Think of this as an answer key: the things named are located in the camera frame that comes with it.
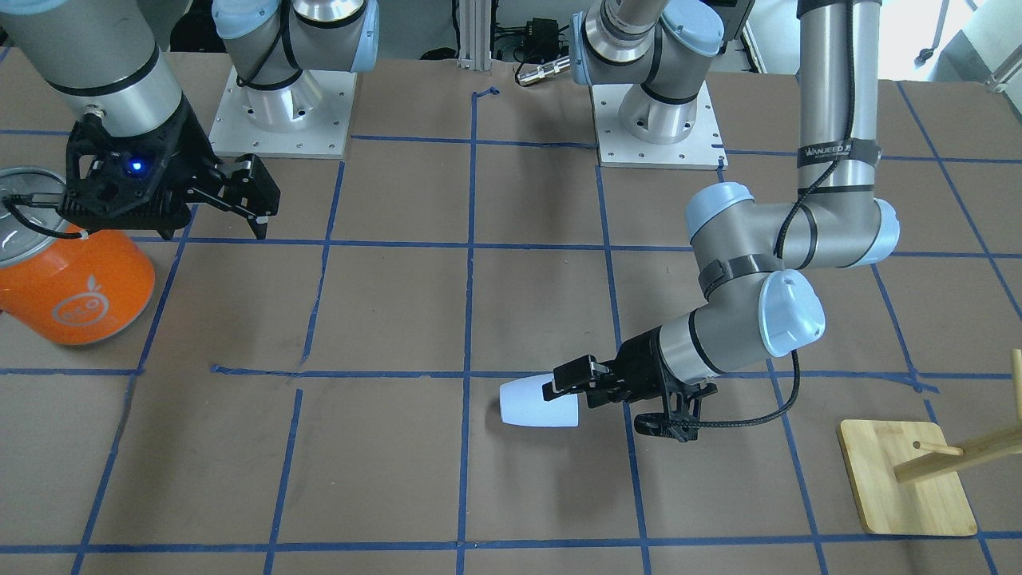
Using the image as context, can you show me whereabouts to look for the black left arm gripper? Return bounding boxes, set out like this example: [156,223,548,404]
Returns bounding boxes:
[541,330,718,442]

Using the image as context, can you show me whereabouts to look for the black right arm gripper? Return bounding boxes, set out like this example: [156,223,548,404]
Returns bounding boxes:
[59,96,280,240]

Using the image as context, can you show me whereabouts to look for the white paper cup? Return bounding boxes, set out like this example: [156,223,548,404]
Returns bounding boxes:
[499,374,580,428]

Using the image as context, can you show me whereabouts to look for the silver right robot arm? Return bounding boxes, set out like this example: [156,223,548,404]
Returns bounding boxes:
[2,1,379,240]

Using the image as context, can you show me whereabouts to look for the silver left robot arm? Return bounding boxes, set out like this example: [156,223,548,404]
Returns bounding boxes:
[499,1,899,442]

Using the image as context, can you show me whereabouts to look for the orange can with metal lid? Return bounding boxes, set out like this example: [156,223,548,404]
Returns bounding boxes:
[1,166,156,346]

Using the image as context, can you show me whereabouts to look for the black electronics box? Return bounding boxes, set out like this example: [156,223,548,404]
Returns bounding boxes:
[492,18,568,63]

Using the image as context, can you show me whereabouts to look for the wooden stand base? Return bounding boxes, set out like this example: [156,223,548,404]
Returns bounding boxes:
[838,419,978,537]

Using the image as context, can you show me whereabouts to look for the wooden stand pegs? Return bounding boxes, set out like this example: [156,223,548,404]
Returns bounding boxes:
[893,349,1021,484]

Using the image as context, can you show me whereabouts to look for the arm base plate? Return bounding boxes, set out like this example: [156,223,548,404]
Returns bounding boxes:
[210,70,358,160]
[591,84,729,170]

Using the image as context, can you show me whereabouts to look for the aluminium frame post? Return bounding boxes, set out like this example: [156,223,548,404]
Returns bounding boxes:
[455,0,493,73]

